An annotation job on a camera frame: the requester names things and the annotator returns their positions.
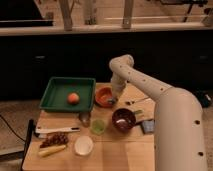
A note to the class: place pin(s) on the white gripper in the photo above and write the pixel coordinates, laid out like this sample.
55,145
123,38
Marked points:
117,89

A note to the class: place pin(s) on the red bowl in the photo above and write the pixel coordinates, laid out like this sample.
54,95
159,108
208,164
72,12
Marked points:
103,97

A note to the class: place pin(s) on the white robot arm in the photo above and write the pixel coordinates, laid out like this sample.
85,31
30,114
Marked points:
178,131

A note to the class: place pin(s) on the dark brown bowl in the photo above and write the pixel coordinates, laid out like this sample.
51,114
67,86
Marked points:
123,120

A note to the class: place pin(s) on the metal spoon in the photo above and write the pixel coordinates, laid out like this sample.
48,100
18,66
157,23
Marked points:
135,101

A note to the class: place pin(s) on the orange peach fruit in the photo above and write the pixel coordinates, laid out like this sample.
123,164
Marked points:
73,98

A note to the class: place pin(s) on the small green cup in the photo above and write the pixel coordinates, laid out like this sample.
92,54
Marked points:
98,127

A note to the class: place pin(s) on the small metal cup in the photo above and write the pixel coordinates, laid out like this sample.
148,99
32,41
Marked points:
85,118

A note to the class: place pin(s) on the blue sponge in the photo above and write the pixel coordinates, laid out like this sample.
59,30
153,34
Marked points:
147,126

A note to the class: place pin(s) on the green plastic tray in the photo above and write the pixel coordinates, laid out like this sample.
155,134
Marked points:
55,97

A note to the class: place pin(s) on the bunch of dark grapes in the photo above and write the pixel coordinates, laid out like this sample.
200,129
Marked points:
55,139

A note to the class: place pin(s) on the black table side bar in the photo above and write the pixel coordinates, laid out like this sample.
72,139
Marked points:
30,130

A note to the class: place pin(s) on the white handled knife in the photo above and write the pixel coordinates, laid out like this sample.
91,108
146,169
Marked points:
53,130

